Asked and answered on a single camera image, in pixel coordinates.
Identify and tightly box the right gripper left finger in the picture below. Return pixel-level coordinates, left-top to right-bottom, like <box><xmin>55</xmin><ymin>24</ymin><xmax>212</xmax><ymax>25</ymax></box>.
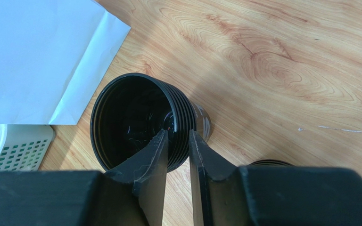
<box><xmin>105</xmin><ymin>130</ymin><xmax>169</xmax><ymax>226</ymax></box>

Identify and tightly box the white plastic bin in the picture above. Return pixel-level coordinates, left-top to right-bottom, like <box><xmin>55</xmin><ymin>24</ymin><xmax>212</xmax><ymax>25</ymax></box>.
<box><xmin>0</xmin><ymin>124</ymin><xmax>56</xmax><ymax>171</ymax></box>

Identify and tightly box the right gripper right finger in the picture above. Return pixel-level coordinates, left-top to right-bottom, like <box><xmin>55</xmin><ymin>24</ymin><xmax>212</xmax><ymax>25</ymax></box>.
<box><xmin>189</xmin><ymin>130</ymin><xmax>237</xmax><ymax>226</ymax></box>

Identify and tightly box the black lidded coffee cup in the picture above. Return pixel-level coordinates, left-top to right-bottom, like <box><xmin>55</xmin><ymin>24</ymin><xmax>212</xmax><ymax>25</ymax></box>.
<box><xmin>249</xmin><ymin>159</ymin><xmax>294</xmax><ymax>167</ymax></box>

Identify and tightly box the white paper bag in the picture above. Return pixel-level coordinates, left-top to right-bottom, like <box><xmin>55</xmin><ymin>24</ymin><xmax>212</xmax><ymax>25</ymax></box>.
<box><xmin>0</xmin><ymin>0</ymin><xmax>131</xmax><ymax>125</ymax></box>

